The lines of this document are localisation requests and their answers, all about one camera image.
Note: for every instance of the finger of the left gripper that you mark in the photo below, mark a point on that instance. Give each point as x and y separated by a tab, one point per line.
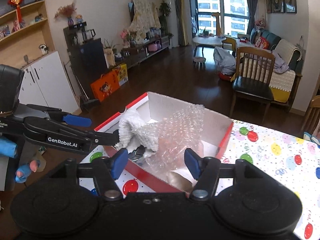
59	115
52	134

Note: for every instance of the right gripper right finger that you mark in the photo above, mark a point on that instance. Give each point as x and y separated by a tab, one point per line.
206	171

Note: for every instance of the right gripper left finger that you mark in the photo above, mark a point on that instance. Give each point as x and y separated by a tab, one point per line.
105	171

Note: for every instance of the bubble wrap sheet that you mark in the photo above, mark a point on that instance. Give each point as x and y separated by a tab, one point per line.
178	132

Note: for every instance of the white knitted cloth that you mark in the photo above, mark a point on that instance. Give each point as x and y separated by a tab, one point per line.
131	125

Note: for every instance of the operator hand with blue glove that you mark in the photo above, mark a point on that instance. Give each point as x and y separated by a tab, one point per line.
9	149

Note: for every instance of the white cabinet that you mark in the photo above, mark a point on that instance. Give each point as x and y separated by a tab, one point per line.
45	83

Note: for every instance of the orange gift box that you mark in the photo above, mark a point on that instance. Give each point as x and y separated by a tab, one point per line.
106	85

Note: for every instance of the red white cardboard box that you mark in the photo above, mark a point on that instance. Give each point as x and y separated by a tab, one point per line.
154	107

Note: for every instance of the black water dispenser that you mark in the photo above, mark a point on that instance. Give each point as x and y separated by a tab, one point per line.
86	54

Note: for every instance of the yellow gift box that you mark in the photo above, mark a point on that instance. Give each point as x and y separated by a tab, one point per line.
121	73

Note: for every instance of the polka dot tablecloth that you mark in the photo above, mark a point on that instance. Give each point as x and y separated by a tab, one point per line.
292	161

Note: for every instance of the low tv cabinet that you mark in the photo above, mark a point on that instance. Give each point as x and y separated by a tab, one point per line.
136	55

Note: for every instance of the small round stool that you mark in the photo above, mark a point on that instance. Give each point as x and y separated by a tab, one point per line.
199	62

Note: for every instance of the grey bag on floor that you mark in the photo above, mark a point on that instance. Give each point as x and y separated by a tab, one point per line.
225	61

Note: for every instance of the wooden chair black seat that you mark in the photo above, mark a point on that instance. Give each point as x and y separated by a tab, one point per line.
254	69

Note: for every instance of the wooden chair near table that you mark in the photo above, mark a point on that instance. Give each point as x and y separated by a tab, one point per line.
311	117

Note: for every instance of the round coffee table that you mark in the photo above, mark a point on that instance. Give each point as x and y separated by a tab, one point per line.
207	42

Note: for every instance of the floral cloth on tv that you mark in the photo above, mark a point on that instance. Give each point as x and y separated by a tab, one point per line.
145	18

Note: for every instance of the sofa with covers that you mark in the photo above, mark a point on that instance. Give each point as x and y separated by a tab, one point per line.
287	67

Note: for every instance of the window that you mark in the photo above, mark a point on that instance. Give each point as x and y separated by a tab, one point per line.
231	15

